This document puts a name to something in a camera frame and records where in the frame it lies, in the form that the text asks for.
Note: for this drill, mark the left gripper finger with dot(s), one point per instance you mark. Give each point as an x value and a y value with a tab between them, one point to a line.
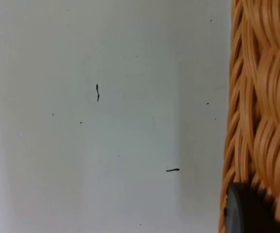
246	211

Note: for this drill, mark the brown wicker basket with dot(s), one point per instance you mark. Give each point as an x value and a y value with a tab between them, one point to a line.
261	97

